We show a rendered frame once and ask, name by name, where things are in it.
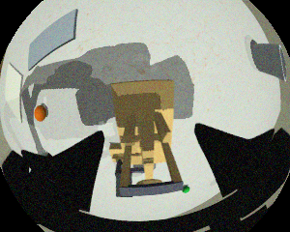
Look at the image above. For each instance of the white cup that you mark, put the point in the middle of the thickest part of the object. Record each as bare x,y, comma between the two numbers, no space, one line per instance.
269,59

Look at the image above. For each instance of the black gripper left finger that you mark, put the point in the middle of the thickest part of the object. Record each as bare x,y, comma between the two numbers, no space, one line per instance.
73,171

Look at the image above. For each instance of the orange-brown ball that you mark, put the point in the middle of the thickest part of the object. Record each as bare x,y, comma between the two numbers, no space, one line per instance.
40,113

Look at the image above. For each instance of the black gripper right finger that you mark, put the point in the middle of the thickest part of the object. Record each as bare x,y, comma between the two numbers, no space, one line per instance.
229,155

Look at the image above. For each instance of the grey flat rectangular plate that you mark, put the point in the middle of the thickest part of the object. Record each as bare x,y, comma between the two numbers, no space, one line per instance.
54,36

